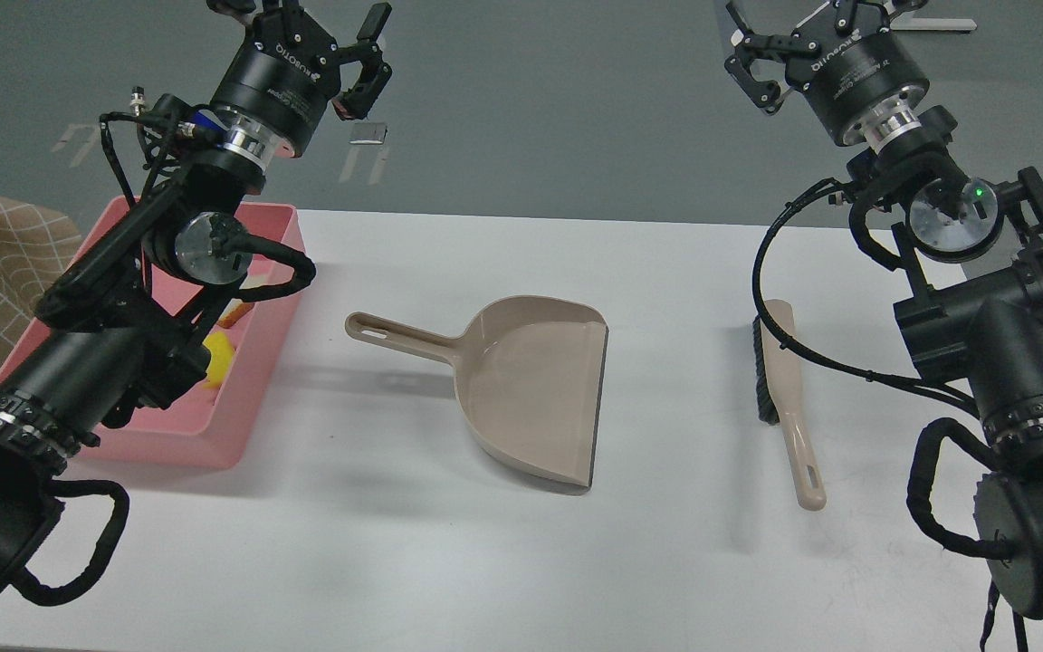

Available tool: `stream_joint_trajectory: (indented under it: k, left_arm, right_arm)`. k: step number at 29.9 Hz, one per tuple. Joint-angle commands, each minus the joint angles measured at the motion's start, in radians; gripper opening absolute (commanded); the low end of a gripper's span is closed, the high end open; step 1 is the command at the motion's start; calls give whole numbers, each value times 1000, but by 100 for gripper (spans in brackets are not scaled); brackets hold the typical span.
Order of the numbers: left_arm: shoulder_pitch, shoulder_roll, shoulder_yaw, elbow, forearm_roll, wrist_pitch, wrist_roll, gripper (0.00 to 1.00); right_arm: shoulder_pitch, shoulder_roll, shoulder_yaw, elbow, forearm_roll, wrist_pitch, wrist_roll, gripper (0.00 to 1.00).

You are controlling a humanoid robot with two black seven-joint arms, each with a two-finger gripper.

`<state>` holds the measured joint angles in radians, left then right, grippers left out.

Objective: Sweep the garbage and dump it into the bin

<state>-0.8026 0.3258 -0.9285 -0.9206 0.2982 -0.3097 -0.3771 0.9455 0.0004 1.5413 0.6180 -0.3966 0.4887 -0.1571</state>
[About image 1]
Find pink plastic bin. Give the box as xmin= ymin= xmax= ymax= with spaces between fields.
xmin=0 ymin=197 xmax=305 ymax=469

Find yellow sponge piece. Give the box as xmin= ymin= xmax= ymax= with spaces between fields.
xmin=202 ymin=331 xmax=236 ymax=389

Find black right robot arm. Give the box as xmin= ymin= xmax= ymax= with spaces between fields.
xmin=719 ymin=1 xmax=1043 ymax=651

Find grey floor outlet plate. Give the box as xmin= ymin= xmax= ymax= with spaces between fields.
xmin=349 ymin=122 xmax=389 ymax=146

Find beige hand brush black bristles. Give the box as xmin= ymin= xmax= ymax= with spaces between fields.
xmin=752 ymin=315 xmax=828 ymax=512

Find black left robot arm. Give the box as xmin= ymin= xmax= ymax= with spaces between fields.
xmin=0 ymin=1 xmax=392 ymax=606

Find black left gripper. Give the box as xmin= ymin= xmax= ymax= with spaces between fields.
xmin=207 ymin=1 xmax=392 ymax=159

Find beige plastic dustpan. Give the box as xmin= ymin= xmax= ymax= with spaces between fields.
xmin=345 ymin=294 xmax=608 ymax=490

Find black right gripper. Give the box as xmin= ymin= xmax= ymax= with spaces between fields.
xmin=724 ymin=1 xmax=930 ymax=148

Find white table leg base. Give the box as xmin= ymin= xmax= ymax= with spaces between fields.
xmin=893 ymin=14 xmax=978 ymax=34

